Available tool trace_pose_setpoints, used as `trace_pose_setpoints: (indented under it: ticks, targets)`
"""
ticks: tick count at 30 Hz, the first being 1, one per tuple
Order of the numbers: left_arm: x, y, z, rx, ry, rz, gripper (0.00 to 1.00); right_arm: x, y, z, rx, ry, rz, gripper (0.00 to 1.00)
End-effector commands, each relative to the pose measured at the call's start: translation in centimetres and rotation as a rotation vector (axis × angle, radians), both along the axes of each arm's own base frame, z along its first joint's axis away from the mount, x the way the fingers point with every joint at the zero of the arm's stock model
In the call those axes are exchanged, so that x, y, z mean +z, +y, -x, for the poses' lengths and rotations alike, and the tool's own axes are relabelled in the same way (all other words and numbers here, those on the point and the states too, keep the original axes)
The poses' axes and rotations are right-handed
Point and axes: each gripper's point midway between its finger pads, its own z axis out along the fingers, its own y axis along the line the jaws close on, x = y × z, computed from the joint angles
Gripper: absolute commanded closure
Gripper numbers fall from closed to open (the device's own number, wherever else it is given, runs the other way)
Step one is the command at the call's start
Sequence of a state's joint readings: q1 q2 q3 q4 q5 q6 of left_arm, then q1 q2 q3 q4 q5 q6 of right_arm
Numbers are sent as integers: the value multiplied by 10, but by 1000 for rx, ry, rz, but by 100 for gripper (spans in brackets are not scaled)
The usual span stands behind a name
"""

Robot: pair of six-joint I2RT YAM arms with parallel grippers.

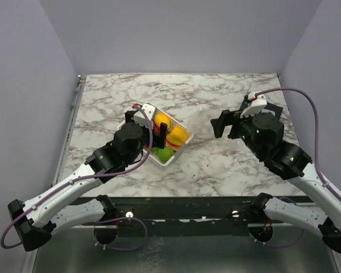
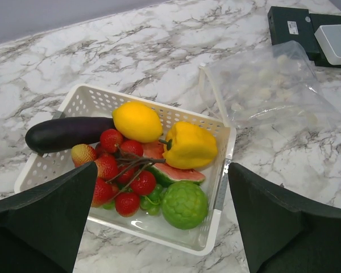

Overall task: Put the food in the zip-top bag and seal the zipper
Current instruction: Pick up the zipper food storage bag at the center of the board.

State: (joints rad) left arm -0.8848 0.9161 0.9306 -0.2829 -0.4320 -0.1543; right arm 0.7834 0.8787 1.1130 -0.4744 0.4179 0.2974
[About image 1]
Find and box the clear dotted zip bag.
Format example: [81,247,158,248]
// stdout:
[188,119,240,145]

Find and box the yellow bell pepper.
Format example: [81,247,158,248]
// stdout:
[166,126,189,146]

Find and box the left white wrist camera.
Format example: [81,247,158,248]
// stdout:
[133,103,156,128]

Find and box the aluminium side rail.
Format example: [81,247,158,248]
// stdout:
[51,75,87,186]

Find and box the green grapes bunch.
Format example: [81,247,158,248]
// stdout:
[152,146,175,164]

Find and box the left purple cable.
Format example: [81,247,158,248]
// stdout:
[0,107,154,249]

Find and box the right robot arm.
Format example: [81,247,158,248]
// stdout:
[210,110,341,254]

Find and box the purple cable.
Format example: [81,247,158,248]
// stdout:
[255,87,341,213]
[0,107,154,249]

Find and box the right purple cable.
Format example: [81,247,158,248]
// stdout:
[255,87,341,213]

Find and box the orange yellow fruit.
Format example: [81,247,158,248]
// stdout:
[154,113,171,129]

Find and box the black square mat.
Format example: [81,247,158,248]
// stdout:
[239,99,283,119]

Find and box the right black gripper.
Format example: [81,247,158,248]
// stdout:
[210,105,264,159]

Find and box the white perforated plastic basket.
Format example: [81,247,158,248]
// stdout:
[118,102,194,167]

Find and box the red lychee bunch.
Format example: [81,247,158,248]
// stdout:
[153,128,180,151]

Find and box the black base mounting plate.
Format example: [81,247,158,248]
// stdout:
[70,195,316,237]

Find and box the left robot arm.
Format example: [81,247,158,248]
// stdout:
[0,104,168,252]

